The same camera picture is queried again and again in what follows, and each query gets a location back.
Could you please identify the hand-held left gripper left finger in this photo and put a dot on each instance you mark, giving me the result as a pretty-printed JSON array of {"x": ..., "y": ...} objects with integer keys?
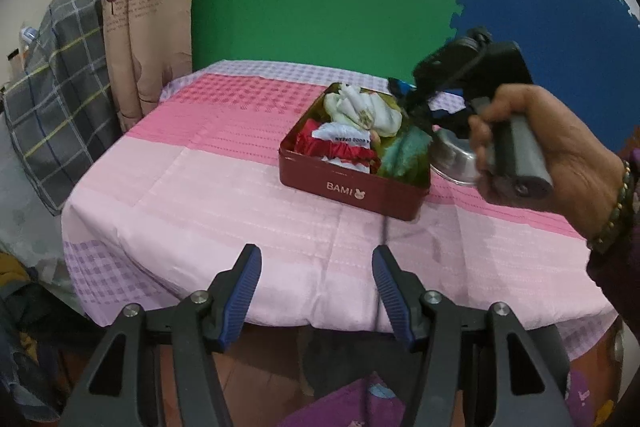
[{"x": 240, "y": 297}]

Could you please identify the dark red tin box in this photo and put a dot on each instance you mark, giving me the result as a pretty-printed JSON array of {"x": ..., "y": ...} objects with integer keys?
[{"x": 350, "y": 189}]

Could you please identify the purple printed clothing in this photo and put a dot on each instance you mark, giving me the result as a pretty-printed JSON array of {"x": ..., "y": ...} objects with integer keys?
[{"x": 350, "y": 407}]

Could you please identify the teal fluffy scrunchie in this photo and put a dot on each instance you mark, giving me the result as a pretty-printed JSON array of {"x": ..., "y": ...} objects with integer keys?
[{"x": 405, "y": 154}]

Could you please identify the beige flower print curtain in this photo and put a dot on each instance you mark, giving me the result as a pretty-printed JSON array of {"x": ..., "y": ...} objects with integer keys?
[{"x": 145, "y": 7}]

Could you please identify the person's right forearm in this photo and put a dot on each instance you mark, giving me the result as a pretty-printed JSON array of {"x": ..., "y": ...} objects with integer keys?
[{"x": 622, "y": 272}]

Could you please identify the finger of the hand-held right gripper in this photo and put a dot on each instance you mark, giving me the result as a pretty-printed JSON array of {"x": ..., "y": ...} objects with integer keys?
[
  {"x": 450, "y": 114},
  {"x": 402, "y": 89}
]

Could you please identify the dark cloth pile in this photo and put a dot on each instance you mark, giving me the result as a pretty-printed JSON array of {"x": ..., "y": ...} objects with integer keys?
[{"x": 35, "y": 337}]

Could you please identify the steel bowl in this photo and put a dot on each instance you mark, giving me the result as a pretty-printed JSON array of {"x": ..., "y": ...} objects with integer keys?
[{"x": 455, "y": 157}]

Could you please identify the grey plaid cloth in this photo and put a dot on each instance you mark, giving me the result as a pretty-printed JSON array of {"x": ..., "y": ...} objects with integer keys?
[{"x": 60, "y": 97}]

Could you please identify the person's right hand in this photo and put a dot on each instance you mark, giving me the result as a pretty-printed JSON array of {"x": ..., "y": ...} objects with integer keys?
[{"x": 575, "y": 157}]

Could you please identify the cream scrunchie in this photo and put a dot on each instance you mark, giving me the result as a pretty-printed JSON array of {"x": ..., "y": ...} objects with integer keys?
[{"x": 387, "y": 117}]

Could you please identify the red cloth pouch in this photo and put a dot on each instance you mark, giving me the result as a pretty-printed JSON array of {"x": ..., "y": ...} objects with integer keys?
[{"x": 330, "y": 147}]

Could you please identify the small white sock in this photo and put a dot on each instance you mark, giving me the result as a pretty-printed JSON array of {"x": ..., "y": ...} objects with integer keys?
[{"x": 356, "y": 104}]

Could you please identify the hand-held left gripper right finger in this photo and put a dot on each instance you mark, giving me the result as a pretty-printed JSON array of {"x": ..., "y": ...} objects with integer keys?
[{"x": 395, "y": 297}]

